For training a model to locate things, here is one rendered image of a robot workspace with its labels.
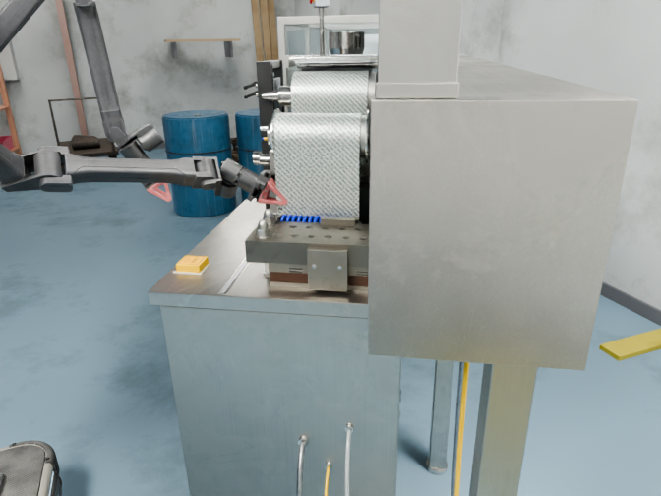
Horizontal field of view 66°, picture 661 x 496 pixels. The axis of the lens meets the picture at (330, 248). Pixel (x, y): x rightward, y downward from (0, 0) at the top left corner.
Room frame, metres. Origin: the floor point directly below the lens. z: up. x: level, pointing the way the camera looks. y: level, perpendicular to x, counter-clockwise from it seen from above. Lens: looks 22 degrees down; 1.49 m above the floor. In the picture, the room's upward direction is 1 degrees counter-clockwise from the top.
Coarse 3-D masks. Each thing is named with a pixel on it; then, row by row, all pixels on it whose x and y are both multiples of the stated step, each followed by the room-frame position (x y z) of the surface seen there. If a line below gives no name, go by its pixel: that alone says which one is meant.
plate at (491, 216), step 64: (384, 128) 0.53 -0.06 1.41; (448, 128) 0.52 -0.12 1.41; (512, 128) 0.51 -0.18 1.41; (576, 128) 0.50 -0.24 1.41; (384, 192) 0.53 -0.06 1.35; (448, 192) 0.52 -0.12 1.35; (512, 192) 0.51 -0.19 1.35; (576, 192) 0.50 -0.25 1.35; (384, 256) 0.53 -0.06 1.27; (448, 256) 0.52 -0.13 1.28; (512, 256) 0.50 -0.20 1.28; (576, 256) 0.50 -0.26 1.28; (384, 320) 0.53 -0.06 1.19; (448, 320) 0.51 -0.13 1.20; (512, 320) 0.50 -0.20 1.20; (576, 320) 0.49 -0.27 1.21
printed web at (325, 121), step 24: (312, 72) 1.69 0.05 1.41; (336, 72) 1.67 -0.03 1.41; (360, 72) 1.66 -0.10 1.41; (312, 96) 1.63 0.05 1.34; (336, 96) 1.62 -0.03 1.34; (360, 96) 1.61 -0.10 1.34; (288, 120) 1.42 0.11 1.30; (312, 120) 1.41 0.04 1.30; (336, 120) 1.40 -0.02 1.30; (360, 120) 1.40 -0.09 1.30; (288, 144) 1.40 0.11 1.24; (312, 144) 1.39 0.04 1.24; (336, 144) 1.38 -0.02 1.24; (360, 168) 1.49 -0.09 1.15
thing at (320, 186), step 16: (288, 160) 1.40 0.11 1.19; (304, 160) 1.39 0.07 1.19; (320, 160) 1.39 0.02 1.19; (336, 160) 1.38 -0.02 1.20; (352, 160) 1.37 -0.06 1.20; (288, 176) 1.40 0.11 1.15; (304, 176) 1.39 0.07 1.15; (320, 176) 1.39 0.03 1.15; (336, 176) 1.38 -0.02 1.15; (352, 176) 1.37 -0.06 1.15; (288, 192) 1.40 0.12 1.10; (304, 192) 1.39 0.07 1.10; (320, 192) 1.39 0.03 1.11; (336, 192) 1.38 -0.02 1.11; (352, 192) 1.37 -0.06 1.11; (288, 208) 1.40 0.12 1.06; (304, 208) 1.39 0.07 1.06; (320, 208) 1.39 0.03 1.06; (336, 208) 1.38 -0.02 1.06; (352, 208) 1.37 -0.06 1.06
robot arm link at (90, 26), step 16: (80, 0) 1.48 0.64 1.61; (80, 16) 1.50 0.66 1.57; (96, 16) 1.52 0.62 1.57; (96, 32) 1.52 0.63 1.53; (96, 48) 1.51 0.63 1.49; (96, 64) 1.51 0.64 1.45; (96, 80) 1.51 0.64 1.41; (112, 80) 1.53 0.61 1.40; (96, 96) 1.52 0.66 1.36; (112, 96) 1.52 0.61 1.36; (112, 112) 1.51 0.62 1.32
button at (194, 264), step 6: (186, 258) 1.36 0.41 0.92; (192, 258) 1.36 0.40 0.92; (198, 258) 1.36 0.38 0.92; (204, 258) 1.36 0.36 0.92; (180, 264) 1.32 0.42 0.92; (186, 264) 1.32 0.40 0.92; (192, 264) 1.32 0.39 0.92; (198, 264) 1.32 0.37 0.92; (204, 264) 1.34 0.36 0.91; (180, 270) 1.32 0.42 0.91; (186, 270) 1.31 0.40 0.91; (192, 270) 1.31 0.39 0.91; (198, 270) 1.31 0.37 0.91
